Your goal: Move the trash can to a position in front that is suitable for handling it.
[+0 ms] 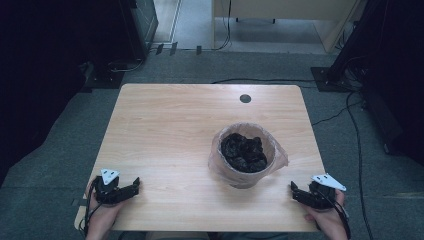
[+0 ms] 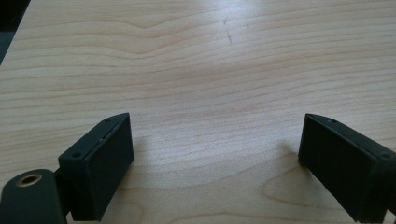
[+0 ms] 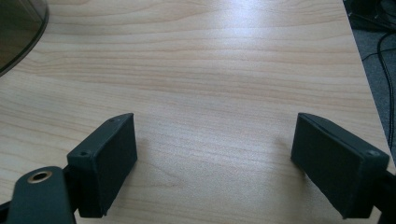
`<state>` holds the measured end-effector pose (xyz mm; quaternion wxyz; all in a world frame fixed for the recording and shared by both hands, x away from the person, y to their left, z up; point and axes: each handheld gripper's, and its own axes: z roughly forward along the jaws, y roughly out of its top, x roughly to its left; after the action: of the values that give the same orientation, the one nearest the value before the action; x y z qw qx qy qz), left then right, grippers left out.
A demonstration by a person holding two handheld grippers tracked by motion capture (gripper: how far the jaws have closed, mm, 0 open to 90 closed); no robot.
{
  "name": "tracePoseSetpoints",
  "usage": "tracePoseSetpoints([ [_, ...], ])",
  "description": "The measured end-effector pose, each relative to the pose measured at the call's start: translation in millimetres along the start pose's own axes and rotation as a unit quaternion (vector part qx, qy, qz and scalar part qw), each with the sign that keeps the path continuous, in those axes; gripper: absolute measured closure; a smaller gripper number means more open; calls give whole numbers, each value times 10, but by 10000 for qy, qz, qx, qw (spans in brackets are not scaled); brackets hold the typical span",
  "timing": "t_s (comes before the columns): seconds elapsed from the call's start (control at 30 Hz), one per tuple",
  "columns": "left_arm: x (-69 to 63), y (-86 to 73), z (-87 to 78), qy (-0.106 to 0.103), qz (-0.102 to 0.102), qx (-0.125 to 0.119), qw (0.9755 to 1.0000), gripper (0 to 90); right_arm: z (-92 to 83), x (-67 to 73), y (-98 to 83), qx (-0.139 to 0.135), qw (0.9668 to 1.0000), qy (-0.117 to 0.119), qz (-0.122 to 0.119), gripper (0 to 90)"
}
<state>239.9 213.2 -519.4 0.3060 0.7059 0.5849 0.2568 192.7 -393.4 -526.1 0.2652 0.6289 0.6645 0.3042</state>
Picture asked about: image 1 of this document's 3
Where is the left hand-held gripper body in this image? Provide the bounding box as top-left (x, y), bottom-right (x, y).
top-left (93, 168), bottom-right (141, 205)

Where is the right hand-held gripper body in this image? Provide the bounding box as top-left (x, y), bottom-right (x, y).
top-left (291, 172), bottom-right (347, 211)

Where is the person's right hand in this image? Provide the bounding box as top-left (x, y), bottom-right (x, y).
top-left (301, 189), bottom-right (350, 240)

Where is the person's left hand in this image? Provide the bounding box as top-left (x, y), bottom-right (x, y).
top-left (84, 180), bottom-right (125, 240)

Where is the black crumpled bag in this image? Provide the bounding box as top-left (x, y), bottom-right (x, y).
top-left (220, 132), bottom-right (269, 174)

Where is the pink bin with plastic liner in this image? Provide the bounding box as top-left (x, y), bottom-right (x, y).
top-left (207, 121), bottom-right (290, 190)

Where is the dark curtain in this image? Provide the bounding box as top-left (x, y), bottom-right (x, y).
top-left (0, 0), bottom-right (138, 188)
top-left (328, 0), bottom-right (424, 168)

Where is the dark glass cabinet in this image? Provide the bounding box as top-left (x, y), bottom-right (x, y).
top-left (119, 0), bottom-right (160, 62)

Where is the light wooden desk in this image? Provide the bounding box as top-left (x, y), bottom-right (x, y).
top-left (211, 0), bottom-right (366, 54)

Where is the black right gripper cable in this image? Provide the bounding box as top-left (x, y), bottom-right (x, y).
top-left (318, 189), bottom-right (352, 240)

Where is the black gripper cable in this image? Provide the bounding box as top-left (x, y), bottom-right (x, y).
top-left (318, 189), bottom-right (352, 240)
top-left (79, 175), bottom-right (103, 236)

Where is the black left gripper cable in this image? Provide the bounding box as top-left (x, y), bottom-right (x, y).
top-left (79, 175), bottom-right (103, 236)

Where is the long black floor cable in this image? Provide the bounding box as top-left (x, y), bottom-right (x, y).
top-left (345, 91), bottom-right (375, 240)

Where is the black stand base plate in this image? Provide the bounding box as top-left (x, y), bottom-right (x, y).
top-left (310, 65), bottom-right (359, 93)
top-left (79, 60), bottom-right (126, 94)

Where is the white floor cable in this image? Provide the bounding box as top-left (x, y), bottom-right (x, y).
top-left (108, 58), bottom-right (146, 74)

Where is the black hanging cable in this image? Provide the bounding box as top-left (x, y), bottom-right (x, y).
top-left (213, 0), bottom-right (233, 52)

